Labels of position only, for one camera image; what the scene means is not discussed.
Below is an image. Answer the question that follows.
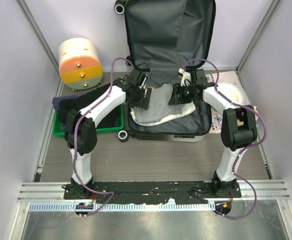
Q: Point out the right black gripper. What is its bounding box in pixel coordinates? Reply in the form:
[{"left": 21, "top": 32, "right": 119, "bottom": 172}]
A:
[{"left": 169, "top": 83, "right": 196, "bottom": 106}]

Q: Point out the grey garment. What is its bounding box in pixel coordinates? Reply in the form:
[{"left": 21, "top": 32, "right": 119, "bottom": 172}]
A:
[{"left": 135, "top": 84, "right": 183, "bottom": 124}]

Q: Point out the black garment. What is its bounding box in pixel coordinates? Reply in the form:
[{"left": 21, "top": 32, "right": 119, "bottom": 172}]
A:
[{"left": 57, "top": 84, "right": 121, "bottom": 130}]

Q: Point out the white black space suitcase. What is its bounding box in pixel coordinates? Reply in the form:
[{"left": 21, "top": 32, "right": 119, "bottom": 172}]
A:
[{"left": 114, "top": 0, "right": 216, "bottom": 142}]

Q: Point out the round mini drawer cabinet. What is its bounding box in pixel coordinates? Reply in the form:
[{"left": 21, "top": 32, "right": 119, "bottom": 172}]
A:
[{"left": 58, "top": 37, "right": 103, "bottom": 91}]

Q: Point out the white garment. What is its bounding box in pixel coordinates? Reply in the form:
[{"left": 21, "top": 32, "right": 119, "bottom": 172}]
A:
[{"left": 130, "top": 102, "right": 196, "bottom": 127}]

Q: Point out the purple garment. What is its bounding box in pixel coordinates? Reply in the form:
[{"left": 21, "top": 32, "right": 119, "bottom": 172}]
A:
[{"left": 52, "top": 96, "right": 67, "bottom": 111}]

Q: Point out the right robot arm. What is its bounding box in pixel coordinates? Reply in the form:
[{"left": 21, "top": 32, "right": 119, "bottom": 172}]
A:
[{"left": 169, "top": 68, "right": 257, "bottom": 198}]

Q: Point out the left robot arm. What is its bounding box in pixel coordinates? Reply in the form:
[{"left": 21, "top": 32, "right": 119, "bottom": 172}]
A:
[{"left": 64, "top": 69, "right": 152, "bottom": 200}]

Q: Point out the white paper plate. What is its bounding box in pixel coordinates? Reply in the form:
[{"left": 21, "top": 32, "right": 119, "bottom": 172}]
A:
[{"left": 217, "top": 82, "right": 248, "bottom": 105}]

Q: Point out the patterned placemat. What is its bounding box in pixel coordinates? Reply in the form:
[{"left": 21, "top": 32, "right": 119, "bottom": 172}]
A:
[{"left": 210, "top": 71, "right": 250, "bottom": 134}]

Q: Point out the green plastic tray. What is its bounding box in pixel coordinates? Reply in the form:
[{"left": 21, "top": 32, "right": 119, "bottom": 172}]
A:
[{"left": 52, "top": 104, "right": 124, "bottom": 141}]

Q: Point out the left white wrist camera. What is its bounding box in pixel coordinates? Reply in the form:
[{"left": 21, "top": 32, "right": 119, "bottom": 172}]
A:
[{"left": 137, "top": 72, "right": 148, "bottom": 89}]

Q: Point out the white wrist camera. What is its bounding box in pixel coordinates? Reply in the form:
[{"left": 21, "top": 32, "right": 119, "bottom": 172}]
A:
[
  {"left": 177, "top": 68, "right": 191, "bottom": 87},
  {"left": 137, "top": 72, "right": 148, "bottom": 89}
]

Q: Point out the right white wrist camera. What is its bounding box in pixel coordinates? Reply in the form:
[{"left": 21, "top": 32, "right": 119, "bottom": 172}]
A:
[{"left": 177, "top": 68, "right": 191, "bottom": 87}]

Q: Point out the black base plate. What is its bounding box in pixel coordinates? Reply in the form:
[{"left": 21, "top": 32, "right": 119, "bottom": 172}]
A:
[{"left": 62, "top": 180, "right": 242, "bottom": 205}]

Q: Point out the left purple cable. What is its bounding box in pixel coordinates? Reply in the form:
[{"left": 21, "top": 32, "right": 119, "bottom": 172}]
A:
[{"left": 72, "top": 57, "right": 133, "bottom": 217}]

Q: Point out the white slotted cable duct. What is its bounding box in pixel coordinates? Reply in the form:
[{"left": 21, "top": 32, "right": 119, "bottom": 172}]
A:
[{"left": 28, "top": 200, "right": 215, "bottom": 212}]

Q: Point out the aluminium rail frame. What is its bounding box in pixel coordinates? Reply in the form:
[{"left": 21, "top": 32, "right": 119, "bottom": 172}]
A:
[{"left": 17, "top": 180, "right": 290, "bottom": 205}]

